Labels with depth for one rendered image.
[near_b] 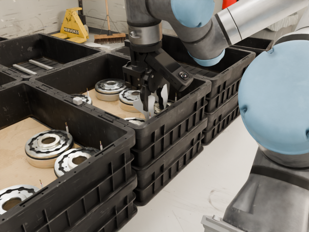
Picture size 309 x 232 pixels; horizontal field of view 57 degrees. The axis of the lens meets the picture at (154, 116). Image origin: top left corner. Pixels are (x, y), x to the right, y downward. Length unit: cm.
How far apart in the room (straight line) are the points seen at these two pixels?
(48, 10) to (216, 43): 421
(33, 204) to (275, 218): 33
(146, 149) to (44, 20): 420
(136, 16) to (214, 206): 47
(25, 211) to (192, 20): 40
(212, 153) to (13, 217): 60
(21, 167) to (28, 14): 396
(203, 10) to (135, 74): 23
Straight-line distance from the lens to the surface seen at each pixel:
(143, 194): 69
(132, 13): 62
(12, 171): 68
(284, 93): 34
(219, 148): 91
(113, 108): 84
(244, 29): 63
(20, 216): 45
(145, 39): 63
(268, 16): 64
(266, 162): 47
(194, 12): 52
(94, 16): 487
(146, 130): 57
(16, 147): 75
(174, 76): 63
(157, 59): 65
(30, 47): 128
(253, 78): 35
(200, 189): 77
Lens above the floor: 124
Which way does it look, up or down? 31 degrees down
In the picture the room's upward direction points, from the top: straight up
